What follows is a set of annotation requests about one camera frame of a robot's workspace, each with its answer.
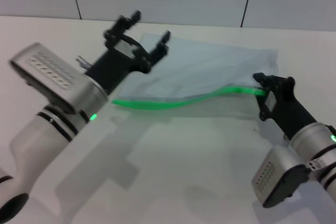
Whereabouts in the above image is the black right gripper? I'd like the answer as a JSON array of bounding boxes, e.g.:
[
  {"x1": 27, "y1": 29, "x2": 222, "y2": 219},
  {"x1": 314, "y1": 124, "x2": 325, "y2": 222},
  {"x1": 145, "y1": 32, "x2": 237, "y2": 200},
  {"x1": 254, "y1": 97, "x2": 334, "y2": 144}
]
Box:
[{"x1": 252, "y1": 72, "x2": 319, "y2": 140}]

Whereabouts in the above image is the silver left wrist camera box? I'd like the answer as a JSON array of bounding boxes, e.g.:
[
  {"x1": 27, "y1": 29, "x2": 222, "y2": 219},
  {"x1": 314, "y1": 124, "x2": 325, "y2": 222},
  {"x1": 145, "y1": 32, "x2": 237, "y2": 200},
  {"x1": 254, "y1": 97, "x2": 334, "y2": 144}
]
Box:
[{"x1": 8, "y1": 42, "x2": 109, "y2": 116}]

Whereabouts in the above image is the clear green-zip document bag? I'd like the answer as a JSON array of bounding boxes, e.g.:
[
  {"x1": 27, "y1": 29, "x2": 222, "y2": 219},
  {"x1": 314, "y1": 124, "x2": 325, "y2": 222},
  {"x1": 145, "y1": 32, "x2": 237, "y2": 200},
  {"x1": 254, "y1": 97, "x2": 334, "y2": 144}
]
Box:
[{"x1": 112, "y1": 32, "x2": 279, "y2": 120}]

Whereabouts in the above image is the silver metal connector stub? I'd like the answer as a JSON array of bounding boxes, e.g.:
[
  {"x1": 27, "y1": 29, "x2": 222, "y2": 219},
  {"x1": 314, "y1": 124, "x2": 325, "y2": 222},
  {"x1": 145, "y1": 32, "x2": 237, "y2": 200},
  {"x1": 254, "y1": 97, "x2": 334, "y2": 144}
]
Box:
[{"x1": 75, "y1": 55, "x2": 92, "y2": 69}]

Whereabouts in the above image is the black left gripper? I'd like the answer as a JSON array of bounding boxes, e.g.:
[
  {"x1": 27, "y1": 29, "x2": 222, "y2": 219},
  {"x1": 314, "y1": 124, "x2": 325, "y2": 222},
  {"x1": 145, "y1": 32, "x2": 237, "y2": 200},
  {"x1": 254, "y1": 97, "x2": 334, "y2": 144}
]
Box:
[{"x1": 84, "y1": 10, "x2": 172, "y2": 94}]

